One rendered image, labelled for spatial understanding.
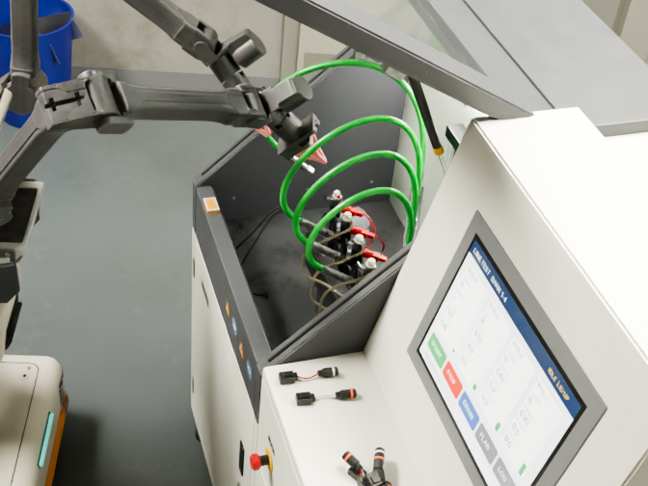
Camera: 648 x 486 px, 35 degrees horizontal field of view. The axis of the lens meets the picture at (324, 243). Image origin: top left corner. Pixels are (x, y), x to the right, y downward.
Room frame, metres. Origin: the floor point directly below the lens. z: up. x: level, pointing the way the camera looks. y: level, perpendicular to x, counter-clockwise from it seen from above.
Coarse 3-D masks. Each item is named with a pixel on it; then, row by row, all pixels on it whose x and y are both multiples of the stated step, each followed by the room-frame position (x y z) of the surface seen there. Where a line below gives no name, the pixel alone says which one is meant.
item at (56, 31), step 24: (0, 0) 3.84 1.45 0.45; (48, 0) 3.90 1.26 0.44; (0, 24) 3.82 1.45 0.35; (48, 24) 3.75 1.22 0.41; (72, 24) 3.73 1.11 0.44; (0, 48) 3.55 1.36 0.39; (48, 48) 3.60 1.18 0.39; (0, 72) 3.57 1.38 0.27; (48, 72) 3.60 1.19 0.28; (24, 120) 3.57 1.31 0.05
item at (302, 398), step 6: (342, 390) 1.41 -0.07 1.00; (348, 390) 1.41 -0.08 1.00; (354, 390) 1.41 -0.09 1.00; (300, 396) 1.38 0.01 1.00; (306, 396) 1.38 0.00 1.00; (312, 396) 1.39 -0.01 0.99; (318, 396) 1.40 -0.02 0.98; (324, 396) 1.40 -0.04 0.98; (330, 396) 1.40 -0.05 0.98; (336, 396) 1.40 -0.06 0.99; (342, 396) 1.40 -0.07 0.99; (348, 396) 1.40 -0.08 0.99; (354, 396) 1.40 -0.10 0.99; (300, 402) 1.37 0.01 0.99; (306, 402) 1.37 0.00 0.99
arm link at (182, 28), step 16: (128, 0) 2.01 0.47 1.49; (144, 0) 2.01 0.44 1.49; (160, 0) 2.02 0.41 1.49; (160, 16) 2.01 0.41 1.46; (176, 16) 2.01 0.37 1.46; (192, 16) 2.04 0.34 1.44; (176, 32) 2.00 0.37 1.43; (192, 32) 2.00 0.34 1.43; (208, 32) 2.03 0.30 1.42; (192, 48) 1.99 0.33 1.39
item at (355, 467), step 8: (376, 448) 1.26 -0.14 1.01; (344, 456) 1.23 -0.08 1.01; (352, 456) 1.23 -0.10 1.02; (376, 456) 1.24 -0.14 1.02; (384, 456) 1.25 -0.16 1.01; (352, 464) 1.22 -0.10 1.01; (360, 464) 1.22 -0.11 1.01; (376, 464) 1.22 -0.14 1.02; (352, 472) 1.21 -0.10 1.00; (360, 472) 1.21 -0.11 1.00; (376, 472) 1.19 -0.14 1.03; (384, 472) 1.21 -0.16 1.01; (360, 480) 1.18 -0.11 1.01; (368, 480) 1.17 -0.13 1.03; (376, 480) 1.17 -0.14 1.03; (384, 480) 1.19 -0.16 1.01
